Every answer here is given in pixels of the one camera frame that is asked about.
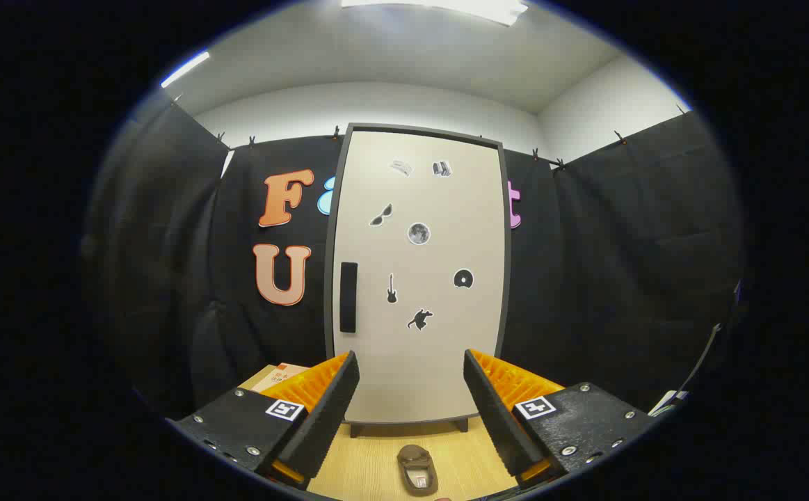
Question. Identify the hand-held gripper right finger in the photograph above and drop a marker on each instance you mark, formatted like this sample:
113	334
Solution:
494	417

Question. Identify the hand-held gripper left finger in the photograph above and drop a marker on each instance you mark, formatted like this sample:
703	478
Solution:
327	417

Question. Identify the brown fuzzy shoe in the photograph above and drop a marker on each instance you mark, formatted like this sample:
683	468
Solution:
417	463

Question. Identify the dark grey shoe cabinet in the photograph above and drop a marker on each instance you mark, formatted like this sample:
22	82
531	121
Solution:
330	264

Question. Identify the tan cover book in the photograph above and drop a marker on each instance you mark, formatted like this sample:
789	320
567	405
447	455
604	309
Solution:
282	379

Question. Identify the black backdrop cloth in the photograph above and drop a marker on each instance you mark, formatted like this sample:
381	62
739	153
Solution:
585	278

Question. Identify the narrow ceiling light strip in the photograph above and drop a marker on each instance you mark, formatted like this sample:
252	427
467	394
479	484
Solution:
185	69

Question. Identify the wide ceiling light panel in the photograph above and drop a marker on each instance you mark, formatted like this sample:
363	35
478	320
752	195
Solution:
446	7

